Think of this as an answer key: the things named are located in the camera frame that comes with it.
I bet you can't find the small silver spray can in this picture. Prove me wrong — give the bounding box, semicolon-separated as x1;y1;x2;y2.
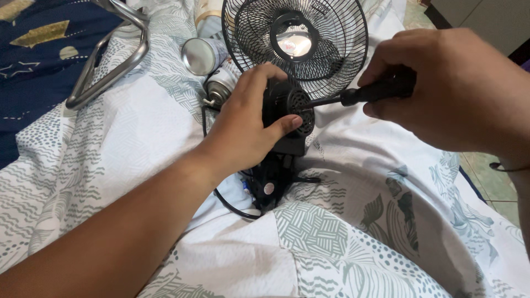
202;66;241;108

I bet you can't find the black power cord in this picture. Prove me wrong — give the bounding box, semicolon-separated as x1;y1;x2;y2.
201;105;321;220

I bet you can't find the black electric fan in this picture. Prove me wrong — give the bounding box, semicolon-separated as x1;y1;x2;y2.
221;0;369;212

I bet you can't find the navy blue star blanket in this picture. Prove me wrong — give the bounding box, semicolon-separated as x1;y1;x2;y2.
0;0;125;169

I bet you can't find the person's left hand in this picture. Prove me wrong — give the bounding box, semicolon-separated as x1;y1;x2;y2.
198;62;304;175

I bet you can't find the black handled screwdriver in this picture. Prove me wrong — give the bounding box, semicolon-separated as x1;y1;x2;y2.
299;74;417;111

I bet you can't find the white green patterned bedsheet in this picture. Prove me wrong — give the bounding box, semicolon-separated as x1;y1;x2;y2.
0;0;530;298

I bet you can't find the chrome metal tube frame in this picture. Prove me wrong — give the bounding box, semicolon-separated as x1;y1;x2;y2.
65;0;150;111

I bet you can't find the person's right hand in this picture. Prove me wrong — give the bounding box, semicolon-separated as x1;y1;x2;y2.
358;28;530;159

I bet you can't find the white and gold spray can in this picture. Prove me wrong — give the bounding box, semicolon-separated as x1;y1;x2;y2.
195;0;226;39

